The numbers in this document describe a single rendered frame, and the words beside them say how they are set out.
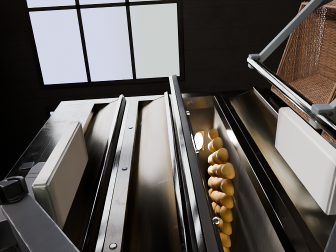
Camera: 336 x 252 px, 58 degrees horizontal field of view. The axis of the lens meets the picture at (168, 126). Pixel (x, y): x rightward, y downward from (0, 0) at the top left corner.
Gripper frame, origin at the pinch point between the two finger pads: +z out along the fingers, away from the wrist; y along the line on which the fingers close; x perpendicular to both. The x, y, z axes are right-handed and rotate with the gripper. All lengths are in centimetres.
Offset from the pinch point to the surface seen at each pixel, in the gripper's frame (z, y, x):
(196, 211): 40, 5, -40
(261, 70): 76, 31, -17
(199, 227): 34, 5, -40
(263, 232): 59, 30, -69
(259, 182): 67, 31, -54
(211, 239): 30, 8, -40
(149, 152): 94, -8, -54
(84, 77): 289, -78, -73
